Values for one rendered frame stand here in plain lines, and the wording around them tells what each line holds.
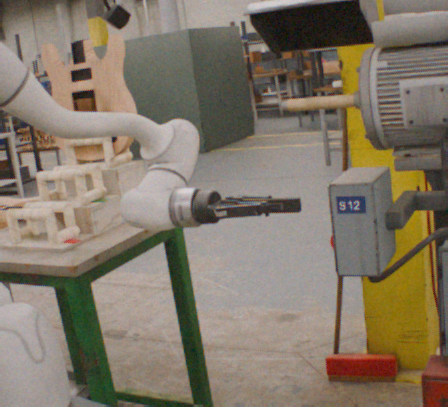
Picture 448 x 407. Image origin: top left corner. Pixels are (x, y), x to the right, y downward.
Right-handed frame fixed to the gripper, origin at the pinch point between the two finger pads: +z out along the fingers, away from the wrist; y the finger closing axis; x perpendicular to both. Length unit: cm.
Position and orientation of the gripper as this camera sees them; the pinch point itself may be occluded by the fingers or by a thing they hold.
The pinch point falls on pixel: (284, 205)
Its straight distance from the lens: 142.3
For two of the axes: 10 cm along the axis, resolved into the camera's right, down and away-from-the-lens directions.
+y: -4.6, 2.3, -8.6
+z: 8.8, -0.4, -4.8
